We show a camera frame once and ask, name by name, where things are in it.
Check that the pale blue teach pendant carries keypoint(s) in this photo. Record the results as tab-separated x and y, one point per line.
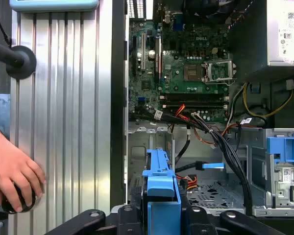
54	4

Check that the black round mount with rod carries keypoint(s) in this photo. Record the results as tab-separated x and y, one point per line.
22	62

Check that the person bare hand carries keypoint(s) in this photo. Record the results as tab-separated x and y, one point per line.
14	171

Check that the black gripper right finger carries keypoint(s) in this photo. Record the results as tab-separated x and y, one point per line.
198	220

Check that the hard disk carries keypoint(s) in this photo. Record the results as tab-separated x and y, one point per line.
161	186

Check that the black case fan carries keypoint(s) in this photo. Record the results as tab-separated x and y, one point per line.
205	9

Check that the small round black tool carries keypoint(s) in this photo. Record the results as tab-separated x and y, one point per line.
7	208

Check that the green motherboard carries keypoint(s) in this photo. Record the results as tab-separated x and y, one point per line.
186	34

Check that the black RAM slot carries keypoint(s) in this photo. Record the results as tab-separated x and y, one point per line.
196	105
196	96

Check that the grey power supply unit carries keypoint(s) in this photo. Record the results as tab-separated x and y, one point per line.
274	36

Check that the metal socket cover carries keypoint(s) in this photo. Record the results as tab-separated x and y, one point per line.
219	62

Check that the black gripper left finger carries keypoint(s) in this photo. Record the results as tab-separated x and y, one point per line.
127	220

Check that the silver disk bay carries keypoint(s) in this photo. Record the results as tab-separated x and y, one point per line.
210	193

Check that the blue drive bracket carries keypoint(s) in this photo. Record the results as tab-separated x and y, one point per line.
284	149

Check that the black PC case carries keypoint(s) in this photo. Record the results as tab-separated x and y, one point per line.
118	98

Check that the CPU socket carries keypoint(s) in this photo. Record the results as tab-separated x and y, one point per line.
192	73

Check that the black graphics card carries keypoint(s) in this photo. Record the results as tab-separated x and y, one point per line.
158	58

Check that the silver upper drive cage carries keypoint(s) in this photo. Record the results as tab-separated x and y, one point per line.
259	171

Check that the pale blue shirt sleeve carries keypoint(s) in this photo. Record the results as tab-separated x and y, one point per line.
0	110

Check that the white expansion slot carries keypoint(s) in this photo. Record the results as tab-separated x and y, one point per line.
143	51

